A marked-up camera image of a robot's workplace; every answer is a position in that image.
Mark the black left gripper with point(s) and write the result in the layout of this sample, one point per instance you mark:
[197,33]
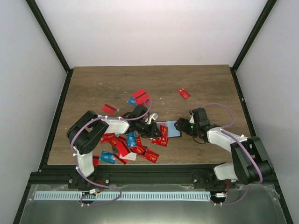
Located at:
[151,133]

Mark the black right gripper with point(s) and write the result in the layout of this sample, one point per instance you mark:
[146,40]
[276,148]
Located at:
[184,128]

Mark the black card holder wallet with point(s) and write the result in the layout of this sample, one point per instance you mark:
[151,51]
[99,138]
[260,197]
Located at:
[172,131]

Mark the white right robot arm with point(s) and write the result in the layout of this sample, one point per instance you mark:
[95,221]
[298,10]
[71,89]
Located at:
[250,161]

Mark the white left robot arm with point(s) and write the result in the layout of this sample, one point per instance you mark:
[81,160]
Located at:
[87,132]

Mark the blue card under red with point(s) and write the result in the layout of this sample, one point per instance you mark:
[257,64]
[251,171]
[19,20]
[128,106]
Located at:
[131,101]

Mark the red striped card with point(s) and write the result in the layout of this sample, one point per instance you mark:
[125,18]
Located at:
[139,94]
[143,100]
[109,109]

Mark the blue VIP card centre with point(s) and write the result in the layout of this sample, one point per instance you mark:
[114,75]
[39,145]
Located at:
[131,139]

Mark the red striped card top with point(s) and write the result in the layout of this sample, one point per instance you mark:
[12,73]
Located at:
[139,94]

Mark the red striped card left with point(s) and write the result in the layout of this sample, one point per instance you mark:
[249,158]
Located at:
[109,109]

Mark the lone red VIP card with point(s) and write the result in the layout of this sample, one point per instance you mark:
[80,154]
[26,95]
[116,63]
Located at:
[184,93]

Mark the white card front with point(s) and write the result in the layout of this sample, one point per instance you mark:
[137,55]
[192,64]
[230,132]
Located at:
[130,156]

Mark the blue card front left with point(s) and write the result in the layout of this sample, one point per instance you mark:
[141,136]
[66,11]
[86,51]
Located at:
[107,157]

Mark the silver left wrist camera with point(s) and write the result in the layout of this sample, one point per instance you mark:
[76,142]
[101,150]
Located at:
[152,118]

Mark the black front frame rail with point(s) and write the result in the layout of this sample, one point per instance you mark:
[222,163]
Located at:
[199,176]

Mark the light blue slotted cable duct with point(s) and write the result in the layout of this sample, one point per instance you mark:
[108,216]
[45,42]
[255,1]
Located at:
[197,196]

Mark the black frame post right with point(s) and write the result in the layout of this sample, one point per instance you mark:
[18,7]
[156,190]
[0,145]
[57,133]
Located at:
[269,5]

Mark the black frame post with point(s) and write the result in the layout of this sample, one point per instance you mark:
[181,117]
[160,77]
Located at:
[48,33]
[269,5]

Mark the black frame post left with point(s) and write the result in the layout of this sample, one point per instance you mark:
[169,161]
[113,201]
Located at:
[48,33]

